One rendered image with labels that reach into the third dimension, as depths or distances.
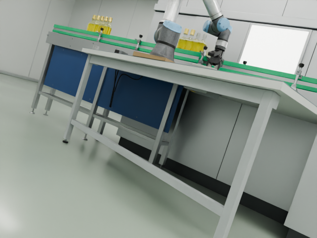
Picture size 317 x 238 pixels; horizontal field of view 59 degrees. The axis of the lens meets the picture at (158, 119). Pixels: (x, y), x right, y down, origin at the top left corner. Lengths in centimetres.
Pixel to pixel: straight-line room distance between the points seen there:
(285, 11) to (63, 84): 205
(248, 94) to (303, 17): 118
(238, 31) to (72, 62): 157
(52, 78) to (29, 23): 501
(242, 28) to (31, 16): 638
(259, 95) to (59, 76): 220
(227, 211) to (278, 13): 159
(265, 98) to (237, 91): 14
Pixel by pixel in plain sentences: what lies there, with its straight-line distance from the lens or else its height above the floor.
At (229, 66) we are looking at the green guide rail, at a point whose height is 93.
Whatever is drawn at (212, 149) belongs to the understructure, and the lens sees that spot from 224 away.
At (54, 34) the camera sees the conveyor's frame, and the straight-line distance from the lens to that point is 319.
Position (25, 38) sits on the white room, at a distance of 796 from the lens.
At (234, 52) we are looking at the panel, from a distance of 229.
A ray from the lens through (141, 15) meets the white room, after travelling 694.
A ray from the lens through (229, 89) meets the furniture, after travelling 128.
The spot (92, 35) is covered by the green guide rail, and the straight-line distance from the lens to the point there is 280.
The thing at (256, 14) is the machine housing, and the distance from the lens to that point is 237.
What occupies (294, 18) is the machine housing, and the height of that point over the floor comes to 138.
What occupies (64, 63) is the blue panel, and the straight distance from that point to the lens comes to 297.
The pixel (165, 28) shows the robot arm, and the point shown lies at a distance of 168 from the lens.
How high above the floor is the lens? 54
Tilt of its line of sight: 3 degrees down
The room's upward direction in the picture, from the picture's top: 18 degrees clockwise
